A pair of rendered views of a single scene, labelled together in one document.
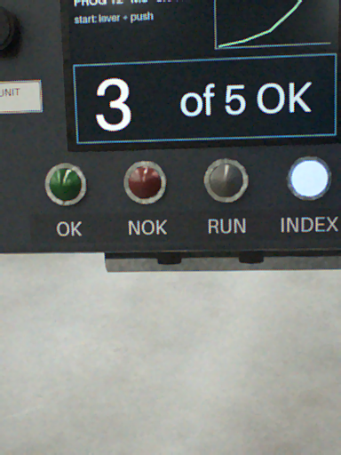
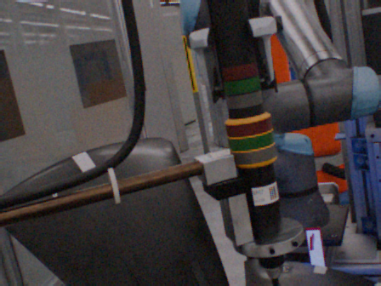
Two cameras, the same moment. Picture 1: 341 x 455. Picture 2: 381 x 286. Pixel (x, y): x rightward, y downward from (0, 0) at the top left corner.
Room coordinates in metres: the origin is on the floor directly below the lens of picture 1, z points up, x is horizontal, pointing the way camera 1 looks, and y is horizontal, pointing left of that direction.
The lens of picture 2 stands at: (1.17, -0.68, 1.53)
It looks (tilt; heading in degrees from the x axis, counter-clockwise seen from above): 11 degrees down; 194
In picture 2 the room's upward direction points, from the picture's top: 11 degrees counter-clockwise
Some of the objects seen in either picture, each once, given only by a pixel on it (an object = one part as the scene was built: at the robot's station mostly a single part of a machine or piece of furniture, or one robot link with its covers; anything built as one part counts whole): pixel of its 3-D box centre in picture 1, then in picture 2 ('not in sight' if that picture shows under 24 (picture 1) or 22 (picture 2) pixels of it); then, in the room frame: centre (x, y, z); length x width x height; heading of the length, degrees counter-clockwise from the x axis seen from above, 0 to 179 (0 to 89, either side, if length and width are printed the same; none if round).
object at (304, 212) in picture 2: not in sight; (297, 203); (-0.05, -0.74, 1.09); 0.15 x 0.15 x 0.10
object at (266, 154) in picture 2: not in sight; (253, 151); (0.72, -0.73, 1.42); 0.04 x 0.04 x 0.01
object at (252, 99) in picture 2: not in sight; (244, 99); (0.72, -0.73, 1.47); 0.03 x 0.03 x 0.01
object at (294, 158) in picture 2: not in sight; (287, 160); (-0.05, -0.74, 1.20); 0.13 x 0.12 x 0.14; 104
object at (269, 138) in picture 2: not in sight; (251, 139); (0.72, -0.73, 1.43); 0.04 x 0.04 x 0.01
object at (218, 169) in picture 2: not in sight; (251, 197); (0.72, -0.74, 1.37); 0.09 x 0.07 x 0.10; 119
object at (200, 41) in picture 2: not in sight; (207, 61); (0.70, -0.76, 1.51); 0.09 x 0.03 x 0.06; 176
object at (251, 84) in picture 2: not in sight; (241, 85); (0.72, -0.73, 1.48); 0.03 x 0.03 x 0.01
